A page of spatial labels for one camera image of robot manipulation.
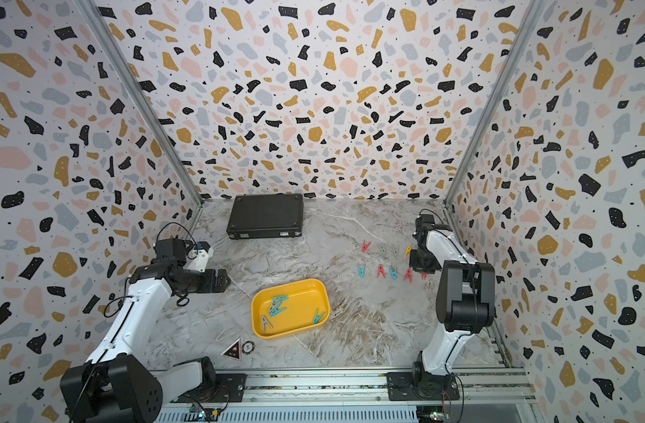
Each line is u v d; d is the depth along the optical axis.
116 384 0.39
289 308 0.90
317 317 0.86
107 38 0.74
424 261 0.82
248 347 0.81
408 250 1.03
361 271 0.97
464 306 0.49
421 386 0.67
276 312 0.88
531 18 0.72
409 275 0.97
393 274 0.97
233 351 0.80
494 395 0.75
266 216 1.09
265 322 0.85
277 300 0.90
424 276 0.92
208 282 0.72
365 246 1.06
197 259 0.74
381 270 0.99
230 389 0.73
